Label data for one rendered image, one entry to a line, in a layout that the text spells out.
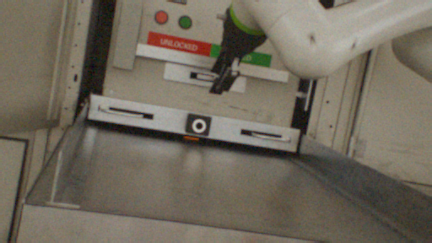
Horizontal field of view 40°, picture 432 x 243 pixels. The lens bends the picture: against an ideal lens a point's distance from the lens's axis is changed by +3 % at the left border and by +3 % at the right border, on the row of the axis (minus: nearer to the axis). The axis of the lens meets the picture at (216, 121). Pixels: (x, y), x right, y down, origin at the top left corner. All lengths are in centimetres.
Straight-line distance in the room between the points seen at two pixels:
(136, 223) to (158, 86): 74
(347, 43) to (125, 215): 45
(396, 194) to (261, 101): 56
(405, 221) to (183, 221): 41
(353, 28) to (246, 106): 57
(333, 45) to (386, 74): 61
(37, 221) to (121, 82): 74
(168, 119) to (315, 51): 62
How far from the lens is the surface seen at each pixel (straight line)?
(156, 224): 77
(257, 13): 98
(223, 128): 148
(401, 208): 105
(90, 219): 77
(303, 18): 95
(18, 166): 144
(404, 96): 157
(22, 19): 128
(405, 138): 159
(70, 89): 142
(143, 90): 146
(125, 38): 135
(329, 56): 95
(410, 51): 135
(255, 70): 146
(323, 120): 152
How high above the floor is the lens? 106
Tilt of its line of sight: 6 degrees down
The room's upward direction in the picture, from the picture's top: 11 degrees clockwise
